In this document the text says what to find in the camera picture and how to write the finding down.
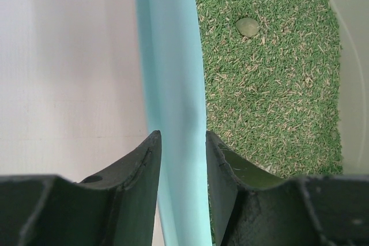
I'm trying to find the green cat litter pellets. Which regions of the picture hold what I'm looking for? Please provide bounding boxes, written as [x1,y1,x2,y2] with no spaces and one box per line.
[196,0,343,178]

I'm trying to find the teal plastic litter box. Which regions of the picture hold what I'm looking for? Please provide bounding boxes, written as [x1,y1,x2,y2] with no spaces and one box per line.
[135,0,212,245]

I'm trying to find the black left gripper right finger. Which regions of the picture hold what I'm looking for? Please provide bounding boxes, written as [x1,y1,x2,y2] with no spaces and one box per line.
[206,131,368,245]

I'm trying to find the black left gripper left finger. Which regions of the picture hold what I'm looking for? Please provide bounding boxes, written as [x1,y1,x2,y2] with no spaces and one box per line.
[1,131,161,245]

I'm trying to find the grey-green litter clump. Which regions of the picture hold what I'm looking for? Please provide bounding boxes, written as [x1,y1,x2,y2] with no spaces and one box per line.
[235,17,259,37]

